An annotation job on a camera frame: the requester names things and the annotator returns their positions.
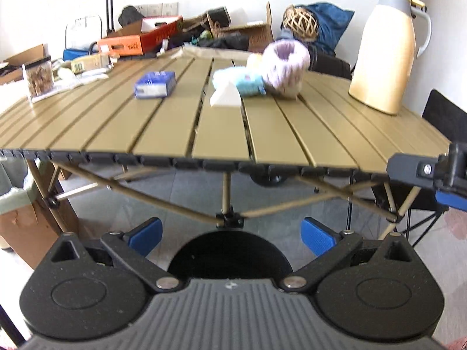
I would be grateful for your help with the yellow thermos jug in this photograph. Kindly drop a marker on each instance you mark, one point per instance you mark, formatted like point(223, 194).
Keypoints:
point(386, 54)

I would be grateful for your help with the light blue packet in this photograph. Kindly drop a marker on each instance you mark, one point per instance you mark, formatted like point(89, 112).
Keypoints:
point(250, 84)

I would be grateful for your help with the tan folding table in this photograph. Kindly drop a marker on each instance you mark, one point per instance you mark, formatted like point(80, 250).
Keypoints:
point(164, 127)

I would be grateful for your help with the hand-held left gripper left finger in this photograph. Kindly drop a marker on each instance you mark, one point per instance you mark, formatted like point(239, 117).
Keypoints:
point(146, 237)

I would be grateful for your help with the blue box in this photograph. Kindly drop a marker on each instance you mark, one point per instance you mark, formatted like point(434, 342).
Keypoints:
point(78, 54)

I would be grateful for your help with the black hat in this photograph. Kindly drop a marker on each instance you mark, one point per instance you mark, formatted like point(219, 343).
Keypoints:
point(129, 14)

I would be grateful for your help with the clear jar of nuts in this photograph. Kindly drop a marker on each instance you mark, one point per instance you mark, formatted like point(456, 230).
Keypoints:
point(38, 80)

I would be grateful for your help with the orange box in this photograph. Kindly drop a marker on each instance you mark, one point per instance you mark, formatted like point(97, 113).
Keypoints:
point(146, 40)

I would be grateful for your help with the purple fluffy cloth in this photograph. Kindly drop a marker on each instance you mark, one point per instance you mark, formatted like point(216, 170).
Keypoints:
point(288, 69)

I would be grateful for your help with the white crumpled paper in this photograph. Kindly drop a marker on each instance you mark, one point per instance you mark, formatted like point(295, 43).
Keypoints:
point(73, 82)

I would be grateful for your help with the pale green cloth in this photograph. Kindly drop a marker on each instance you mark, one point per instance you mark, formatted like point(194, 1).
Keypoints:
point(11, 189)

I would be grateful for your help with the flat open cardboard box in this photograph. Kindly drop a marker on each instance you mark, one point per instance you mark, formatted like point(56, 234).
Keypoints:
point(25, 54)

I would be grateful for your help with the blue bag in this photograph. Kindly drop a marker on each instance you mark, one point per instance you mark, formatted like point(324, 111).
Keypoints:
point(334, 18)

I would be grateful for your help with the yellow white fuzzy sock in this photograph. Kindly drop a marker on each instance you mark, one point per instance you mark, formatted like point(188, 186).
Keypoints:
point(254, 61)

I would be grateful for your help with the rattan ball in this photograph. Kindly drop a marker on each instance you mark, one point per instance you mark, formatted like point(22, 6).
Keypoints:
point(301, 23)

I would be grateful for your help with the pale yellow carton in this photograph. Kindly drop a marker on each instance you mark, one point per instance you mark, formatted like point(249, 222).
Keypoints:
point(87, 63)

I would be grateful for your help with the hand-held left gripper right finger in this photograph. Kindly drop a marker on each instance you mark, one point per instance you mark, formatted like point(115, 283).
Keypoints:
point(319, 240)

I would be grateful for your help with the blue tissue pack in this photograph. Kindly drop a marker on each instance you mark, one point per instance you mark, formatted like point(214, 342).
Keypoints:
point(155, 85)

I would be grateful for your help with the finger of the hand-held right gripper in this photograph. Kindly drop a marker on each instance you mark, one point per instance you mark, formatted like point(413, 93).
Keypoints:
point(452, 201)
point(412, 169)

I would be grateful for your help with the torn open cardboard box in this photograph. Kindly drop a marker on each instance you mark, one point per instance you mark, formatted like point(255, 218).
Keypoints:
point(255, 34)

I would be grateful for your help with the black folding chair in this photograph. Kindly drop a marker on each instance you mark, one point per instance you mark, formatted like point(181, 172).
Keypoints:
point(443, 113)

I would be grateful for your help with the white wedge-shaped object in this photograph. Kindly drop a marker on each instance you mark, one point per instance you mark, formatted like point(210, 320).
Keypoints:
point(225, 98)

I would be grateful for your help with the white wall outlets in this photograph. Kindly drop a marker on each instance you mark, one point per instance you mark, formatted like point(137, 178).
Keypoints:
point(157, 8)

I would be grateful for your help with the black round bin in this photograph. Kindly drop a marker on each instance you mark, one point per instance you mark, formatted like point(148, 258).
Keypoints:
point(230, 255)

